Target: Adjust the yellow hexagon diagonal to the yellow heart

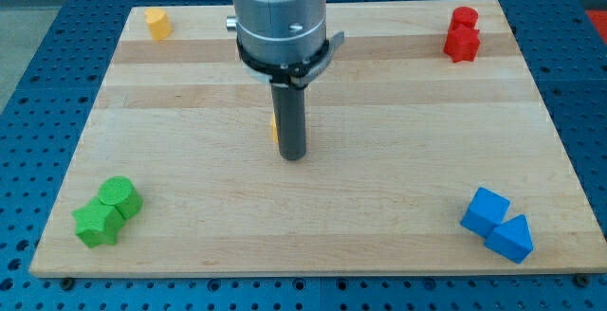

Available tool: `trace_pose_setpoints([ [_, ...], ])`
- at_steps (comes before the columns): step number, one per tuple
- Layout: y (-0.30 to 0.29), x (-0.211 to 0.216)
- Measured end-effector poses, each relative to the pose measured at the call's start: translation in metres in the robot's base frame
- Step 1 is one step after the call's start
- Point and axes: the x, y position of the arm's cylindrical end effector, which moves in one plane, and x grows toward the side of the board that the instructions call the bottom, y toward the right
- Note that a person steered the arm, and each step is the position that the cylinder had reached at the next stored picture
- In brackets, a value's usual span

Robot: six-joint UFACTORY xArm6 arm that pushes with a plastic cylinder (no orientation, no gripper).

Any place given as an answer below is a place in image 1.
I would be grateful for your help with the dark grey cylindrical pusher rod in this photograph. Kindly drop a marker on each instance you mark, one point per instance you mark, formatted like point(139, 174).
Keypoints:
point(289, 115)

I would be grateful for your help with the yellow hexagon block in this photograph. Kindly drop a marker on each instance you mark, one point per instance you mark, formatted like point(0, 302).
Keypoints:
point(274, 130)

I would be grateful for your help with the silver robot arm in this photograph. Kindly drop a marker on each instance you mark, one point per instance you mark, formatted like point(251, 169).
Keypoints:
point(283, 43)

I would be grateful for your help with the yellow heart block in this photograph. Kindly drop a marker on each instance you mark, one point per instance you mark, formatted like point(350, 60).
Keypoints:
point(158, 23)

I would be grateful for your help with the wooden board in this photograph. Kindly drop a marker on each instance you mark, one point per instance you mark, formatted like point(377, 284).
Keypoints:
point(399, 139)

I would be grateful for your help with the red star block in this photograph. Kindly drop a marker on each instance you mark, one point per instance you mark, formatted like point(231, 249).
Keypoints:
point(462, 44)

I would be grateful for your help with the green cylinder block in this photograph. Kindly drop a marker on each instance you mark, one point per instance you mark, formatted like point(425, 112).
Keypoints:
point(120, 192)

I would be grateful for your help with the red cylinder block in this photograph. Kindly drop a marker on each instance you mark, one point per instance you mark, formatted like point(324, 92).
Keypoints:
point(463, 17)

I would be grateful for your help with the blue cube block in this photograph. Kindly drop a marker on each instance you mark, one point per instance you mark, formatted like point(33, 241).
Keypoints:
point(485, 212)

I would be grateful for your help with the green star block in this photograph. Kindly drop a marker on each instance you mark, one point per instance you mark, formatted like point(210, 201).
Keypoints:
point(97, 223)

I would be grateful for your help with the blue triangle block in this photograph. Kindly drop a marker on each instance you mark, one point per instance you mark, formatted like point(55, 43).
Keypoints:
point(512, 239)

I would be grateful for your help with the black bracket on arm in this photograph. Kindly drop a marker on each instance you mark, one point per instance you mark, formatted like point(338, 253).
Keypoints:
point(298, 75)

